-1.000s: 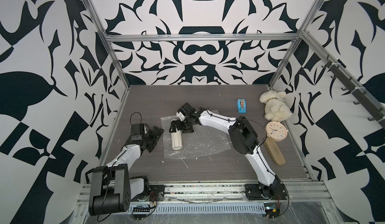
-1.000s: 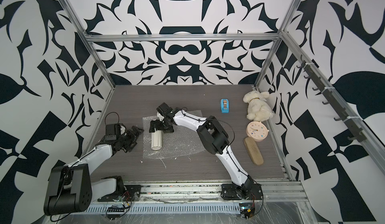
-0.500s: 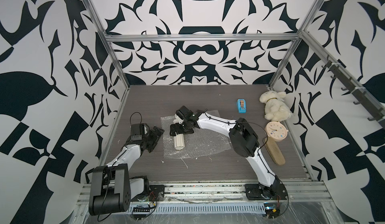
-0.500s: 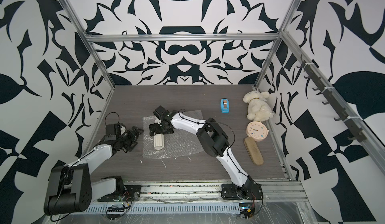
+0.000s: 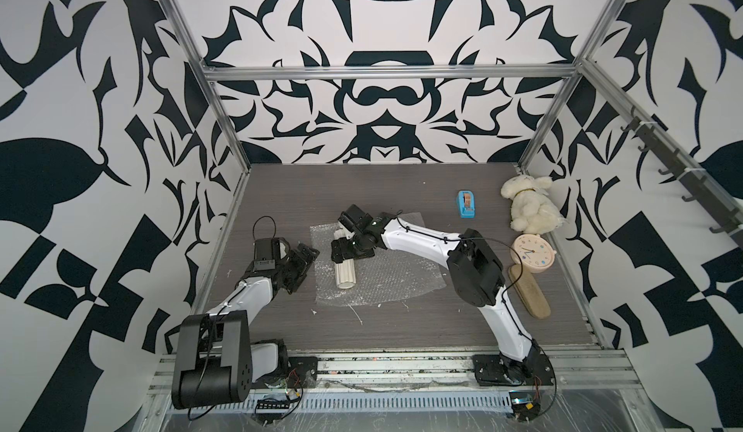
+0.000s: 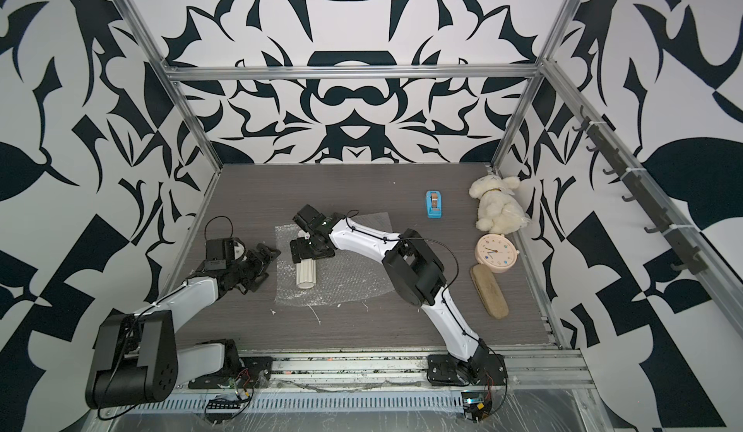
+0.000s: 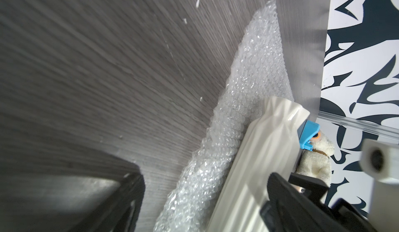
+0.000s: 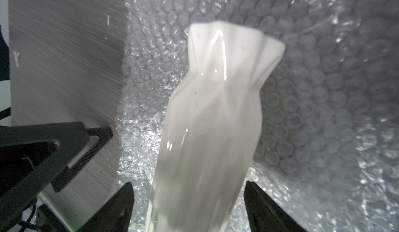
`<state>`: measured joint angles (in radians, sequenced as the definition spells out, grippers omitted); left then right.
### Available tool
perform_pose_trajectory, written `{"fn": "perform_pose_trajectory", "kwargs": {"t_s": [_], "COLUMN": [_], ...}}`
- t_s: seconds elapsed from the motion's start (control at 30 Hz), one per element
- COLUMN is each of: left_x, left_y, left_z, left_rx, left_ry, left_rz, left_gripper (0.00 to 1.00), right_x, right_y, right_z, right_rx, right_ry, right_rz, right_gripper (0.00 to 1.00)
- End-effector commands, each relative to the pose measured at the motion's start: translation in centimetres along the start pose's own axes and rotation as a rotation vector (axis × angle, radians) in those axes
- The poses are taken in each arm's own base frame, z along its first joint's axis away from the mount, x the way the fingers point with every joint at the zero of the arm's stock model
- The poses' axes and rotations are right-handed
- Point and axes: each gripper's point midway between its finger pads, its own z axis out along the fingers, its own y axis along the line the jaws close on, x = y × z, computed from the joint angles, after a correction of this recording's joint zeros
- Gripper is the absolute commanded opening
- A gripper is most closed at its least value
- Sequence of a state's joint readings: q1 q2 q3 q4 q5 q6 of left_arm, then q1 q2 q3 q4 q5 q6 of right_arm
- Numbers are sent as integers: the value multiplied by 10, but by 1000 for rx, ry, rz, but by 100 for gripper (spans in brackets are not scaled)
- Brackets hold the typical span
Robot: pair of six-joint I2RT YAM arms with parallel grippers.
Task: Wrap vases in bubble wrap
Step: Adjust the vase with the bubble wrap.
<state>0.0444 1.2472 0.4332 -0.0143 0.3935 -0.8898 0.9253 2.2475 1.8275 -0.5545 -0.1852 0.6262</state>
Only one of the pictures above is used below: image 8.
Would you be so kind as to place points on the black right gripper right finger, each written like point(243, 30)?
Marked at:
point(264, 214)

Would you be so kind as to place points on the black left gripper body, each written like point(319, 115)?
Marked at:
point(31, 157)

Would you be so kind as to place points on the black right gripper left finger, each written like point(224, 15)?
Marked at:
point(115, 215)

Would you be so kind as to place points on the white ceramic vase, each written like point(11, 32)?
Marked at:
point(212, 128)

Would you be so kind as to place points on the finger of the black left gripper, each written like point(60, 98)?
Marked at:
point(97, 139)

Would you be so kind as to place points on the clear bubble wrap sheet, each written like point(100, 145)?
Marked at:
point(329, 148)

